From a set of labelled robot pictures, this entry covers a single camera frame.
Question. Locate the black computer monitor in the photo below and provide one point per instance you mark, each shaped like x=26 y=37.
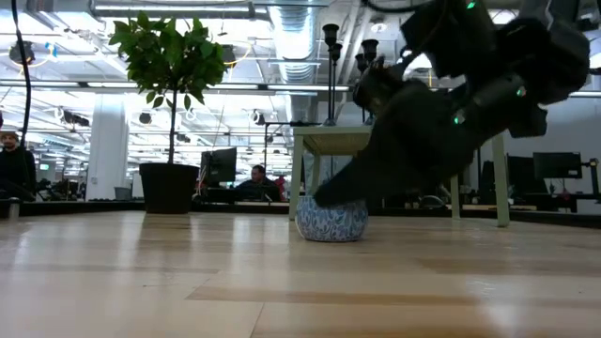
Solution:
x=557 y=165
x=520 y=173
x=218 y=166

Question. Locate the black aluminium table frame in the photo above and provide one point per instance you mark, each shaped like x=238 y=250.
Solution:
x=70 y=208

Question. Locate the green potted plant black pot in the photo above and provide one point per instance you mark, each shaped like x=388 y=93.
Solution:
x=169 y=183

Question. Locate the long ceiling light strip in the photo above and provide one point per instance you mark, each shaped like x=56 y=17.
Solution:
x=235 y=86
x=587 y=94

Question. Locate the silver ventilation duct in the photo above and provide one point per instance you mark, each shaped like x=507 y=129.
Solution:
x=295 y=37

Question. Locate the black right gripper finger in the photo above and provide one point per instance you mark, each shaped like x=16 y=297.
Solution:
x=375 y=173

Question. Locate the blue floral candle jar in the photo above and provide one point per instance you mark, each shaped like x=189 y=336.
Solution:
x=331 y=225

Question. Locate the black ceiling spotlight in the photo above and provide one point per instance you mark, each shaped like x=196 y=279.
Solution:
x=20 y=54

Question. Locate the small green perforated table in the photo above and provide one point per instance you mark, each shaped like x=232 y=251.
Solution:
x=328 y=141

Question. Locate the grey bin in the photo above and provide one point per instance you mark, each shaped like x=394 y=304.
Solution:
x=123 y=193

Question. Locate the white building column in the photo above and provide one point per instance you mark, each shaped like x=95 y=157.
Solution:
x=108 y=150

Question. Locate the short black candlestick holder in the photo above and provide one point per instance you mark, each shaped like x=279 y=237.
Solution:
x=360 y=62
x=370 y=47

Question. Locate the white ceiling sensor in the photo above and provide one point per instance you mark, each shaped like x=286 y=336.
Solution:
x=378 y=26

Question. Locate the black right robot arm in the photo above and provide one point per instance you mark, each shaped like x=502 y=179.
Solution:
x=540 y=56

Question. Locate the person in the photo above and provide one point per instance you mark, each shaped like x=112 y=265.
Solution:
x=257 y=173
x=16 y=169
x=281 y=180

